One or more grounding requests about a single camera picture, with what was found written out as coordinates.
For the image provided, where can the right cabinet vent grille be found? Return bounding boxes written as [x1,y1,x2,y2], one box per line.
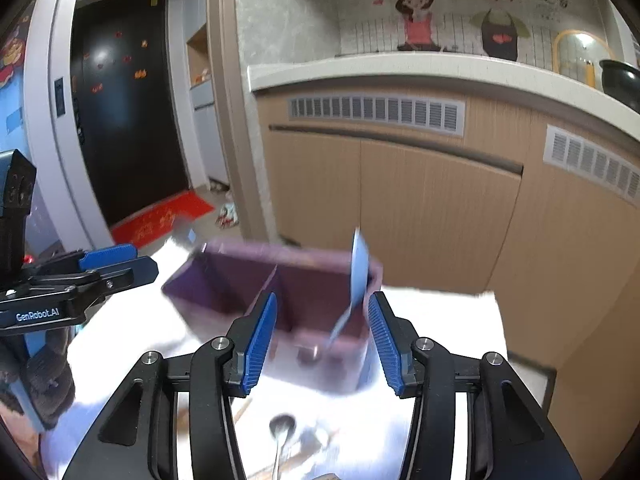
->
[544,125,640,206]

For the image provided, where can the light blue plastic spoon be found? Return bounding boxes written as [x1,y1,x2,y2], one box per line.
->
[324,229,369,350]

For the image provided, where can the glass pot lid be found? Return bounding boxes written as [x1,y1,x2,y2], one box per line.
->
[552,29,615,90]

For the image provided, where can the cabinet vent grille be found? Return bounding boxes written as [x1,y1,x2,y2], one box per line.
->
[288,92,465,138]
[544,125,640,206]

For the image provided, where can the black entrance door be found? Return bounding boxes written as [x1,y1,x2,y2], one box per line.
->
[70,0,189,226]

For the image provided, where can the dark gloved left hand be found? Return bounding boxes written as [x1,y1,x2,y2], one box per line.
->
[1,327,75,434]

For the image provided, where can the red door mat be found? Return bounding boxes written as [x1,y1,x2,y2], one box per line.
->
[111,191,215,248]

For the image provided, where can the white textured towel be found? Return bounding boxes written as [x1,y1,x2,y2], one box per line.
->
[40,240,506,479]

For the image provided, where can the purple plastic utensil caddy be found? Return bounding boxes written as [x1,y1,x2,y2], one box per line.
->
[162,238,375,396]

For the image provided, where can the small dark metal spoon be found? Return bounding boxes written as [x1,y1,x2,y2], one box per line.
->
[269,414,296,480]

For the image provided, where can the left cabinet vent grille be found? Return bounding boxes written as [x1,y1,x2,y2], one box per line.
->
[288,92,465,138]

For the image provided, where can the black cooking pot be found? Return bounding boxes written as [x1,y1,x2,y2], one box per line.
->
[599,60,640,113]

